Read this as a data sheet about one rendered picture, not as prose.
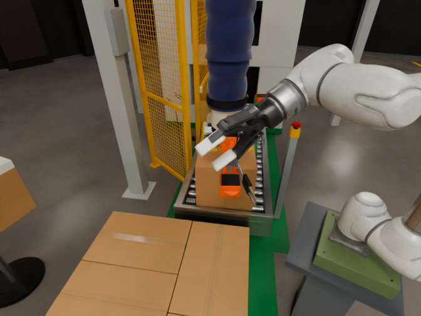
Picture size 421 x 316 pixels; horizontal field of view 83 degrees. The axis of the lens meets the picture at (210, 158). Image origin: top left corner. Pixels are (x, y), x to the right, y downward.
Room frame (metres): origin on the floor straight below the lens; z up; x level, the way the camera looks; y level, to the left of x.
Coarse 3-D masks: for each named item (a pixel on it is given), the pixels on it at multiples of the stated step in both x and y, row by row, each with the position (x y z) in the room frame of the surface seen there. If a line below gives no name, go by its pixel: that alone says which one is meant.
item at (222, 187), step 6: (222, 174) 0.72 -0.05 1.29; (228, 174) 0.72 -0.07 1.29; (234, 174) 0.72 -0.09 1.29; (222, 180) 0.68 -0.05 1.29; (228, 180) 0.68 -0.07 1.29; (234, 180) 0.68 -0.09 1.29; (222, 186) 0.65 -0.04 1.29; (228, 186) 0.65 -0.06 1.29; (234, 186) 0.65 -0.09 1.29; (240, 186) 0.65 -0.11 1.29; (222, 192) 0.65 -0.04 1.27
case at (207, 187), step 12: (204, 156) 1.36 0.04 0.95; (216, 156) 1.36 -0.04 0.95; (252, 156) 1.36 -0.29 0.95; (204, 168) 1.23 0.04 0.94; (252, 168) 1.22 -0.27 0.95; (204, 180) 1.23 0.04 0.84; (216, 180) 1.22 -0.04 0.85; (240, 180) 1.21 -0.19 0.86; (252, 180) 1.20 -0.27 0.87; (204, 192) 1.23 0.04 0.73; (216, 192) 1.22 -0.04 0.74; (240, 192) 1.21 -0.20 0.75; (204, 204) 1.23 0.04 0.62; (216, 204) 1.22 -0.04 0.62; (228, 204) 1.22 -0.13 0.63; (240, 204) 1.21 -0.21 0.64; (252, 204) 1.20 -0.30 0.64
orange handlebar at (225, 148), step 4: (224, 144) 0.96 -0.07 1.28; (232, 144) 0.96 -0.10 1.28; (224, 148) 0.92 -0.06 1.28; (228, 148) 0.92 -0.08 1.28; (232, 148) 0.92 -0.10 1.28; (224, 152) 0.89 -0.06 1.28; (224, 168) 0.78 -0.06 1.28; (232, 168) 0.78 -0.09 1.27; (236, 168) 0.78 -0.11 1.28; (232, 172) 0.76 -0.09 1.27; (236, 172) 0.75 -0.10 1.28; (224, 192) 0.64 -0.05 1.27; (228, 192) 0.64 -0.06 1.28; (232, 192) 0.63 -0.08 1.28; (236, 192) 0.64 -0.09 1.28; (232, 196) 0.63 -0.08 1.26
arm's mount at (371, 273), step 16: (320, 240) 0.77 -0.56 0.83; (320, 256) 0.68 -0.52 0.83; (336, 256) 0.68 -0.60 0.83; (352, 256) 0.68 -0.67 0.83; (368, 256) 0.68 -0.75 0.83; (336, 272) 0.64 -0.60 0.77; (352, 272) 0.61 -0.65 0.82; (368, 272) 0.60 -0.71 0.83; (384, 272) 0.60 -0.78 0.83; (368, 288) 0.57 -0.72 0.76; (384, 288) 0.54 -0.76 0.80
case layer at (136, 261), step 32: (128, 224) 1.11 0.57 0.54; (160, 224) 1.11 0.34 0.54; (192, 224) 1.11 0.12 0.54; (224, 224) 1.11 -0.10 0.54; (96, 256) 0.87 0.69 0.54; (128, 256) 0.87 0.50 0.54; (160, 256) 0.87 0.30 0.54; (192, 256) 0.87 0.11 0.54; (224, 256) 0.87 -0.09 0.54; (64, 288) 0.67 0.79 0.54; (96, 288) 0.67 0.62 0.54; (128, 288) 0.67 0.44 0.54; (160, 288) 0.67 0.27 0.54; (192, 288) 0.67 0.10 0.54; (224, 288) 0.67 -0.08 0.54
